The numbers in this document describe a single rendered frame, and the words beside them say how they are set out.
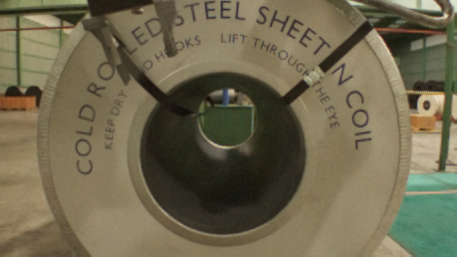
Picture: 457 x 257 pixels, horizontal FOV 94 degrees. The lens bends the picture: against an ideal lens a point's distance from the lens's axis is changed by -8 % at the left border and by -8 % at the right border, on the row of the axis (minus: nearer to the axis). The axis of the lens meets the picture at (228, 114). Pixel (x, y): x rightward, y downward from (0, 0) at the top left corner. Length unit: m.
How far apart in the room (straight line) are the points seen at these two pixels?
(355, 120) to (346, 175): 0.17
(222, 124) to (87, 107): 2.53
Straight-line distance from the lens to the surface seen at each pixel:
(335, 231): 0.87
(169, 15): 0.47
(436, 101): 14.05
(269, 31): 0.71
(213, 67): 0.69
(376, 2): 0.58
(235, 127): 3.20
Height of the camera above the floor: 0.95
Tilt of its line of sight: 4 degrees down
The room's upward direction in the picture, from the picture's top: 1 degrees clockwise
